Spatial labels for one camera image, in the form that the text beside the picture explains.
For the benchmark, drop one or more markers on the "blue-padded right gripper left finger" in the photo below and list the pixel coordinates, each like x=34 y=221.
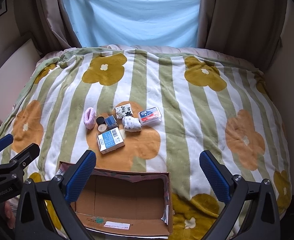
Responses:
x=32 y=218

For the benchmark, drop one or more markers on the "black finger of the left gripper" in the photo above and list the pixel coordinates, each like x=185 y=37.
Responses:
x=25 y=157

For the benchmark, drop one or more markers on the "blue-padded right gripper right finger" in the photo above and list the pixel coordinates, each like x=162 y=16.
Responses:
x=262 y=220

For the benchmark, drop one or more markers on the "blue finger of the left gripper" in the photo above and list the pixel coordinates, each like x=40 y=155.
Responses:
x=5 y=141

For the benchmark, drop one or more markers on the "pink sock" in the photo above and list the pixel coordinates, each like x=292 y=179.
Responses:
x=89 y=118

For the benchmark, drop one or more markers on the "beige round tin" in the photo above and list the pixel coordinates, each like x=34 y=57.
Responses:
x=102 y=128

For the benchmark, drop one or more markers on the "black round jar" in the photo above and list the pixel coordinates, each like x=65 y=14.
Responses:
x=100 y=120

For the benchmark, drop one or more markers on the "white blue medicine box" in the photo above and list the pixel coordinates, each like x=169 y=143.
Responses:
x=110 y=141

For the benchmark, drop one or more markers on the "small dark blue box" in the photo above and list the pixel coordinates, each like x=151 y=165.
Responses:
x=111 y=122

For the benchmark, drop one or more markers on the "floral black white packet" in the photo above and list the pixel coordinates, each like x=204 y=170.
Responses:
x=123 y=111

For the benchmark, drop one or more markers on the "white patterned cloth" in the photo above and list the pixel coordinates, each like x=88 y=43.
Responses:
x=131 y=124

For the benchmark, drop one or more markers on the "clear case red blue card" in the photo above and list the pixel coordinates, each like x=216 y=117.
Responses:
x=150 y=116

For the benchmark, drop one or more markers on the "person's hand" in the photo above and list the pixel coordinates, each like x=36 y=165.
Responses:
x=7 y=215

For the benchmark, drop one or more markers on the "beige headboard panel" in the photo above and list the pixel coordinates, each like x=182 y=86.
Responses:
x=17 y=64

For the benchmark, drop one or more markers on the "open cardboard box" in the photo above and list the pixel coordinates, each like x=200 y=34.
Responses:
x=119 y=200

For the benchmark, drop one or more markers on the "brown left curtain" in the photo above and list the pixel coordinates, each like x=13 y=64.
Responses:
x=48 y=22

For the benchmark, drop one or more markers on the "brown curtain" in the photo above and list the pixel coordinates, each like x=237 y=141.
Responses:
x=48 y=22
x=248 y=29

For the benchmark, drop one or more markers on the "floral striped blanket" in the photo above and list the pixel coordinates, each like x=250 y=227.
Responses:
x=213 y=103

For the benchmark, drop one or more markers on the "light blue sheet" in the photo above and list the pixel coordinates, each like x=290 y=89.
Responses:
x=134 y=22

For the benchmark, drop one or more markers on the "brown right curtain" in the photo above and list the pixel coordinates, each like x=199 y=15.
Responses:
x=248 y=29

